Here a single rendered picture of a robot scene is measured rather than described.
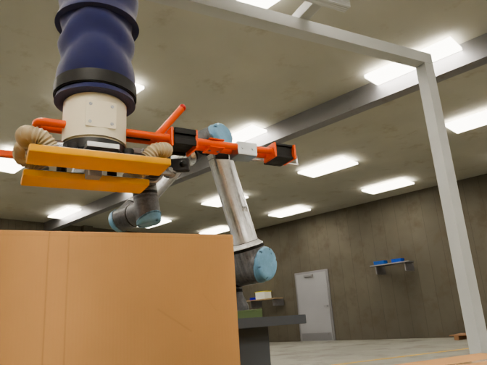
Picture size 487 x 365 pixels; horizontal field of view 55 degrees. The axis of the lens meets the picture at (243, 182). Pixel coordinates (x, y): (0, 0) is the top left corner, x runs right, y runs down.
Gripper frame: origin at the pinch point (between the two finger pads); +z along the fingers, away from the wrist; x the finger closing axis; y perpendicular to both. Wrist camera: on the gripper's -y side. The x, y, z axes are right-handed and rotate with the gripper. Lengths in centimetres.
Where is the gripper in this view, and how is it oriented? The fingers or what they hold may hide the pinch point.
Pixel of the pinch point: (177, 151)
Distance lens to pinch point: 151.6
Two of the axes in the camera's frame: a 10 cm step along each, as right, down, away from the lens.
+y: -8.8, -0.8, -4.6
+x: -0.6, -9.6, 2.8
